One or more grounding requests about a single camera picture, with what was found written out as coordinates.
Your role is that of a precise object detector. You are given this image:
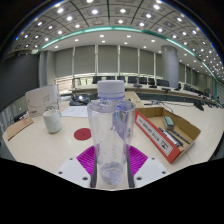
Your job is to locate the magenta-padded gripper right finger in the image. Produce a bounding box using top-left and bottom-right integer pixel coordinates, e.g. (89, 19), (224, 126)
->
(127, 144), (168, 189)

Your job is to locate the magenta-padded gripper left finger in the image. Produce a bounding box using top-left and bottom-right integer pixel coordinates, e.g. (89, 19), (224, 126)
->
(55, 144), (98, 189)

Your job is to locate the clear plastic water bottle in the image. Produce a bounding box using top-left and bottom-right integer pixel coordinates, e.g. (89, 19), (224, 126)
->
(86, 79), (137, 187)

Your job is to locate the open red-sided cardboard box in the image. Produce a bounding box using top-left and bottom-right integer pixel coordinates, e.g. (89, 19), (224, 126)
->
(134, 106), (202, 164)

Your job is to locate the flat round red coaster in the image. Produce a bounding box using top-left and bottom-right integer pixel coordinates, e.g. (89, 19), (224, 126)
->
(73, 127), (92, 141)

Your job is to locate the black marker pen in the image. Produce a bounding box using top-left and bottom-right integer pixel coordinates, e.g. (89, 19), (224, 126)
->
(158, 127), (184, 148)
(169, 128), (191, 145)

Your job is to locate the grey-green whiteboard eraser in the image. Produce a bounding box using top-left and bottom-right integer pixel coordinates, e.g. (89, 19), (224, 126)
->
(163, 116), (176, 130)

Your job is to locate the white ceramic mug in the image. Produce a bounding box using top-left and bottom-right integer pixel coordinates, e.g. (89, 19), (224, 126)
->
(42, 108), (63, 134)

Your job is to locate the white paper sheet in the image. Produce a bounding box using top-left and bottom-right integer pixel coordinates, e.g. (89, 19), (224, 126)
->
(61, 105), (89, 118)

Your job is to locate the brown paper envelope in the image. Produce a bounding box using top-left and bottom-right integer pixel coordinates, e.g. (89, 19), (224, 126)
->
(6, 113), (35, 141)

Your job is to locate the black flat electronic device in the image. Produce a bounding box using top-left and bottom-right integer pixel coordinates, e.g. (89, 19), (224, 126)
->
(13, 111), (28, 123)

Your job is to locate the white printed cardboard box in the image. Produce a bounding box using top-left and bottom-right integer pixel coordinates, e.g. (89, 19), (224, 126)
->
(25, 84), (62, 118)

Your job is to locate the long curved conference desk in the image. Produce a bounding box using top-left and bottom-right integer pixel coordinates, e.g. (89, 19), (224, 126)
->
(68, 83), (224, 108)

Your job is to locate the group of black office chairs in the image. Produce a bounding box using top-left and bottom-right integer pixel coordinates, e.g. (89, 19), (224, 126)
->
(71, 75), (201, 93)

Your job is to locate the group of ceiling lights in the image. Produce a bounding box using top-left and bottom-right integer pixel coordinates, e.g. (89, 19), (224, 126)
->
(14, 0), (224, 78)

